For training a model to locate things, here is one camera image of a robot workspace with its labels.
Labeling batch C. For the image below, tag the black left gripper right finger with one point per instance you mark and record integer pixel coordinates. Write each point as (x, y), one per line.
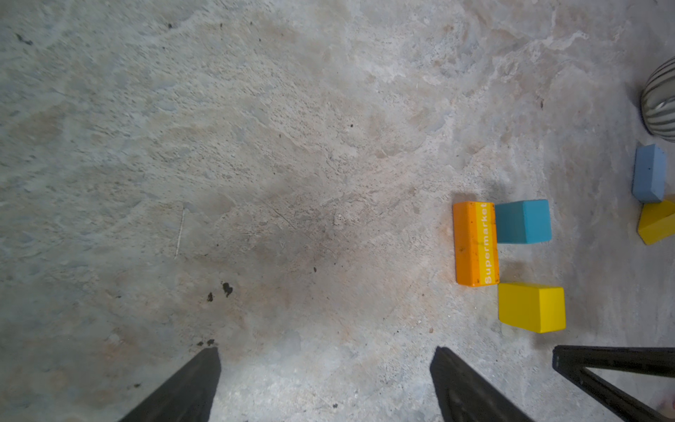
(464, 395)

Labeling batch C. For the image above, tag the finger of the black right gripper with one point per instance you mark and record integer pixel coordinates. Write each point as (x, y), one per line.
(576, 363)

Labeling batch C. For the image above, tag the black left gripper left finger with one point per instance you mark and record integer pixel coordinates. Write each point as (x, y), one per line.
(186, 396)

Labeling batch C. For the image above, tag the yellow wooden cube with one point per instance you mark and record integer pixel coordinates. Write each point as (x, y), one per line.
(532, 307)

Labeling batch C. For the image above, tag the teal wooden cube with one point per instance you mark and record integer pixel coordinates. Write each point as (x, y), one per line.
(526, 222)

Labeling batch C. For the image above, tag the orange supermarket wooden block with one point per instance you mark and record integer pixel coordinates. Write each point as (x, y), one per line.
(475, 241)

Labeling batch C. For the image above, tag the light blue wooden block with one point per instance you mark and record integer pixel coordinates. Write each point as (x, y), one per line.
(649, 181)

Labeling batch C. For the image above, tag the yellow rectangular wooden block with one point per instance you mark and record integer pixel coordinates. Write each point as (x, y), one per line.
(656, 221)

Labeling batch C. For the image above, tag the striped ceramic mug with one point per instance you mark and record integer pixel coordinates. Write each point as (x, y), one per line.
(657, 102)

